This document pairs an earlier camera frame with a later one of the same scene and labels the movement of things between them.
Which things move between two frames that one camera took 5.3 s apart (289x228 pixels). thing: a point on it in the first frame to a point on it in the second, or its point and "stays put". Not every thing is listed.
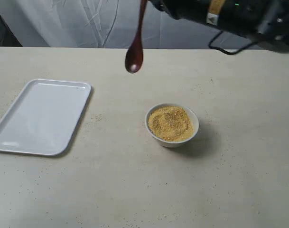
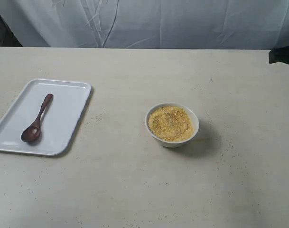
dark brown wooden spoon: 134,53 to 32,133
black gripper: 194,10 to 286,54
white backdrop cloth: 105,23 stays put
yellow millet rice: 170,123 stays put
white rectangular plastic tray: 41,119 stays put
